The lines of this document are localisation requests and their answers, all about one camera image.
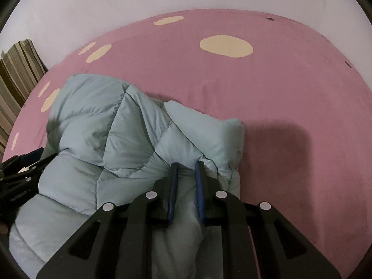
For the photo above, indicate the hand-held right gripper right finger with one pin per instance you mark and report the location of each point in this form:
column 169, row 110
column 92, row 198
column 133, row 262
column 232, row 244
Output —
column 200, row 191

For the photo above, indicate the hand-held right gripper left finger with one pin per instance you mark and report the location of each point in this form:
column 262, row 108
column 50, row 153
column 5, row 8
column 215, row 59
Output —
column 173, row 191

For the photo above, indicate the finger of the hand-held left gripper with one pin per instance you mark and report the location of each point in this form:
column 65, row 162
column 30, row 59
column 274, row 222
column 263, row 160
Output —
column 29, row 157
column 43, row 164

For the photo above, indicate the light blue puffer jacket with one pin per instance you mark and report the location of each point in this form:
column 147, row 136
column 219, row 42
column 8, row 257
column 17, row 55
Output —
column 96, row 139

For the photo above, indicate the striped curtain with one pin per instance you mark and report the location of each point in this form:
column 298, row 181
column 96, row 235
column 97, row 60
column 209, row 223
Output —
column 17, row 75

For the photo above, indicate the pink dotted bed sheet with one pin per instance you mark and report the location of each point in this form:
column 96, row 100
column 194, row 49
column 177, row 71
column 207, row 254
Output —
column 276, row 93

